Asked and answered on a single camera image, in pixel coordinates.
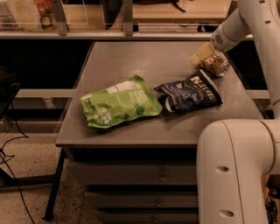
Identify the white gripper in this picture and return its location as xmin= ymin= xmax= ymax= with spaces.
xmin=190 ymin=24 xmax=239 ymax=66

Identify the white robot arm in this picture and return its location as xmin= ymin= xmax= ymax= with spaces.
xmin=196 ymin=0 xmax=280 ymax=224

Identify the dark blue chip bag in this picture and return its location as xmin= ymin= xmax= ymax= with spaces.
xmin=154 ymin=69 xmax=222 ymax=113

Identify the green snack bag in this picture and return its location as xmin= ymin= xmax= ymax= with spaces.
xmin=80 ymin=75 xmax=163 ymax=129

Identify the grey drawer cabinet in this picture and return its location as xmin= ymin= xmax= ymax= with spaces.
xmin=56 ymin=41 xmax=262 ymax=224

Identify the orange white snack package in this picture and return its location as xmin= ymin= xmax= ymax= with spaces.
xmin=33 ymin=0 xmax=56 ymax=30

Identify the top grey drawer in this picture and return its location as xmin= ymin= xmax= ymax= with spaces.
xmin=69 ymin=160 xmax=196 ymax=186

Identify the grey drawer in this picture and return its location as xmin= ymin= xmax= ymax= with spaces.
xmin=96 ymin=210 xmax=200 ymax=224
xmin=69 ymin=160 xmax=196 ymax=186
xmin=85 ymin=192 xmax=198 ymax=208

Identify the middle grey drawer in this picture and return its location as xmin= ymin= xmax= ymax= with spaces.
xmin=85 ymin=192 xmax=198 ymax=208

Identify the bottom grey drawer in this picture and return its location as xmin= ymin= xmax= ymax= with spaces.
xmin=96 ymin=210 xmax=200 ymax=224

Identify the black table leg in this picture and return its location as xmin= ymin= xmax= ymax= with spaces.
xmin=43 ymin=150 xmax=66 ymax=221

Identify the middle metal shelf bracket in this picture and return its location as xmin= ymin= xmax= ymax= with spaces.
xmin=122 ymin=0 xmax=133 ymax=36

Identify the metal shelf bracket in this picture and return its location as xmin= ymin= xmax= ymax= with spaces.
xmin=122 ymin=0 xmax=133 ymax=36
xmin=51 ymin=0 xmax=68 ymax=36

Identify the left metal shelf bracket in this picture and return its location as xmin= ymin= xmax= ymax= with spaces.
xmin=51 ymin=0 xmax=68 ymax=36

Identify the black floor cable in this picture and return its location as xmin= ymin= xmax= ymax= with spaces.
xmin=0 ymin=101 xmax=37 ymax=224

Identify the wooden shelf rail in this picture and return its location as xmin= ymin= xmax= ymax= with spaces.
xmin=0 ymin=31 xmax=212 ymax=41

